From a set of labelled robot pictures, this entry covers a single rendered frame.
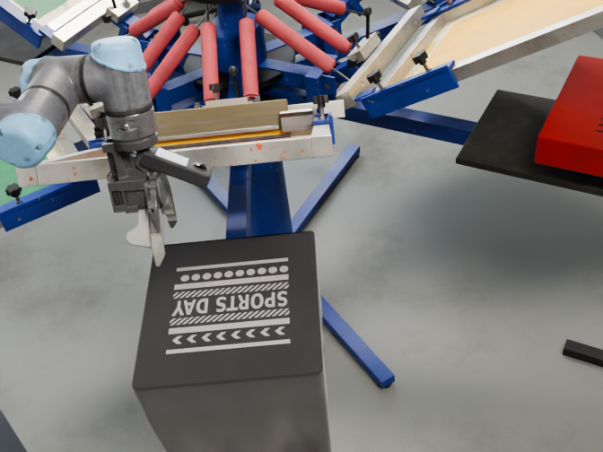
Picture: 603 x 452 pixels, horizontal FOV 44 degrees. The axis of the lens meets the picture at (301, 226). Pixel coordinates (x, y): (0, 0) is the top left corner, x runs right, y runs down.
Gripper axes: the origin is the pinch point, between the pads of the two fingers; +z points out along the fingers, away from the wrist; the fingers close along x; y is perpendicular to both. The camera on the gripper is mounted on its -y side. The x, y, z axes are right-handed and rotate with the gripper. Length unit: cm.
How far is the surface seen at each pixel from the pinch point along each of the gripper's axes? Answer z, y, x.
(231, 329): 44, -1, -42
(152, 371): 47, 18, -31
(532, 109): 20, -94, -118
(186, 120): 0, 8, -74
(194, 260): 36, 10, -66
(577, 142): 17, -95, -76
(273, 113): 0, -15, -74
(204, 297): 40, 7, -53
